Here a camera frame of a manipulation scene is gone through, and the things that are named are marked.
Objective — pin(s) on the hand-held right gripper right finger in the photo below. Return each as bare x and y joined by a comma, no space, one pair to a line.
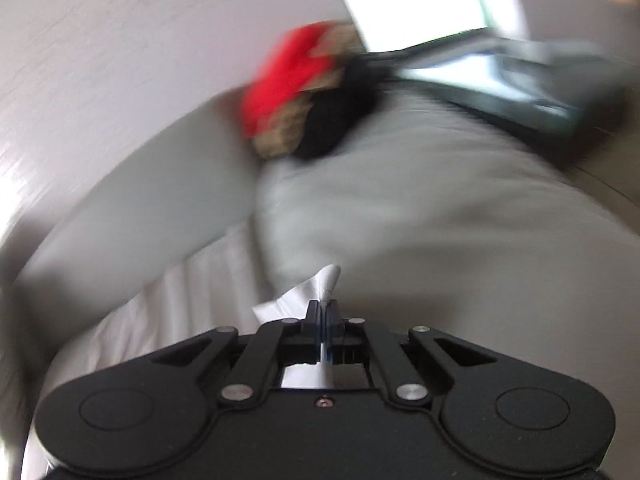
328,335

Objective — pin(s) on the grey sofa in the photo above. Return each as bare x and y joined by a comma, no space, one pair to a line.
450,220

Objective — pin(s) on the grey shiny flat object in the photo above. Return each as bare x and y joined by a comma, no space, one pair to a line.
500,80

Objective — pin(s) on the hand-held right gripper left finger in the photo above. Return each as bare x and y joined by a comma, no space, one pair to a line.
315,332

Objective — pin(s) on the red black gold cushion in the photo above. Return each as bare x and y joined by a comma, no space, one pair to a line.
285,75

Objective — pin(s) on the white garment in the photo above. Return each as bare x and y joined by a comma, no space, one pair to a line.
200,290

